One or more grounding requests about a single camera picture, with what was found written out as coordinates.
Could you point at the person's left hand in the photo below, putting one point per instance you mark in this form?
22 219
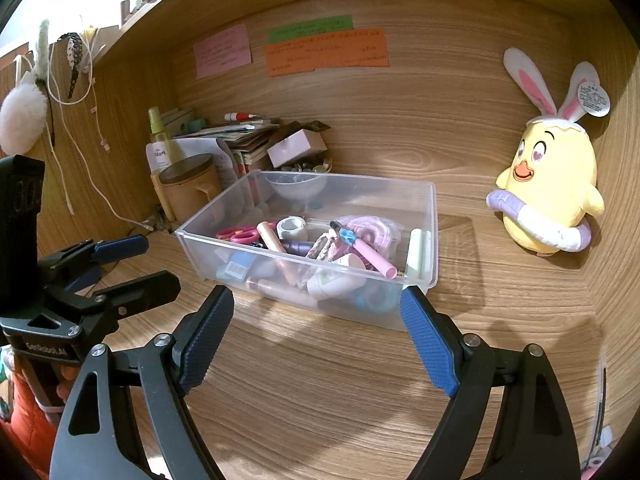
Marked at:
64 385

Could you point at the green sticky note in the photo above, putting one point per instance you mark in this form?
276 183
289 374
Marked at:
310 30

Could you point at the pink sticky note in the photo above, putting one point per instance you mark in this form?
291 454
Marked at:
222 51

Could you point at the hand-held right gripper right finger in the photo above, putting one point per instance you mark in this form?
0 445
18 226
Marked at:
430 340

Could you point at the pink scissors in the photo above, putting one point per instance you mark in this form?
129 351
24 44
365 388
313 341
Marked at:
240 236

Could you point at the red white marker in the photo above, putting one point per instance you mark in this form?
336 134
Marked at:
242 116

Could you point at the clear plastic bin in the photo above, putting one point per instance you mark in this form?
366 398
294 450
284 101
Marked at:
200 255

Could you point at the orange cloth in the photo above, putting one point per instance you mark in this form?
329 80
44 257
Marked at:
27 410

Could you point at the white plastic clip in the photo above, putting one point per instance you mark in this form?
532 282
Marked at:
604 440

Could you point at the blue tape roll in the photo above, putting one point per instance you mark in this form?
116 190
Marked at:
372 302

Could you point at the blue pink pen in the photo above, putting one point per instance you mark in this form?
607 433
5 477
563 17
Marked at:
370 257

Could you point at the pink box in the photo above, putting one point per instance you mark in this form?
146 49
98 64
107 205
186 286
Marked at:
295 147

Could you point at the purple black bottle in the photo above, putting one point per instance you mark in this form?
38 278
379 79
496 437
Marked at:
300 247

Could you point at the yellow chick plush toy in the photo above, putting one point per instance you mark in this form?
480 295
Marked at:
555 185

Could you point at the black lace headband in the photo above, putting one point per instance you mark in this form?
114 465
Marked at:
76 52

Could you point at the mint green tube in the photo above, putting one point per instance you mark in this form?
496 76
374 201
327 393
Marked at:
417 255

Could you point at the wooden jar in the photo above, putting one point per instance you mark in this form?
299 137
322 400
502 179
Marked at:
190 190

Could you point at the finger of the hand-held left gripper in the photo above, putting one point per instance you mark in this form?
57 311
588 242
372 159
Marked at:
145 290
120 249

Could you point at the white cream bottle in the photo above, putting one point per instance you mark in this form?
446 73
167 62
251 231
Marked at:
330 285

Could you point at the white lotion bottle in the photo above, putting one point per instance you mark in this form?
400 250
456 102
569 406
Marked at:
156 159

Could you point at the white tape roll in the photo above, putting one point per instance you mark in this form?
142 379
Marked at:
285 230

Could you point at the orange sticky note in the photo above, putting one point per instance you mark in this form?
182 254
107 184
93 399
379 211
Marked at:
325 57

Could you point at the stack of books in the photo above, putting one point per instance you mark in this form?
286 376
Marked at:
235 135

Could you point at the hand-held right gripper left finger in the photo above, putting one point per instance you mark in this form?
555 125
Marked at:
205 340

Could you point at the green spray bottle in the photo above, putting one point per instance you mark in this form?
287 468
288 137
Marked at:
159 135

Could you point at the beige concealer tube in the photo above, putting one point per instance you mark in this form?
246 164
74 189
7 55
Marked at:
270 287

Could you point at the peach cosmetic tube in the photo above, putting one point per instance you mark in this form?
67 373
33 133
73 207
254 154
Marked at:
275 247

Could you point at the white fluffy pom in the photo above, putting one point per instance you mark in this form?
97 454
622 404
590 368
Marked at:
20 115

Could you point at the mint compact case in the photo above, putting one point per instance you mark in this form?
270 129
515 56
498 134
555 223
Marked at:
237 267

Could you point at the clear plastic bowl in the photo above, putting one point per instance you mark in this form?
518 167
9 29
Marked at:
295 187

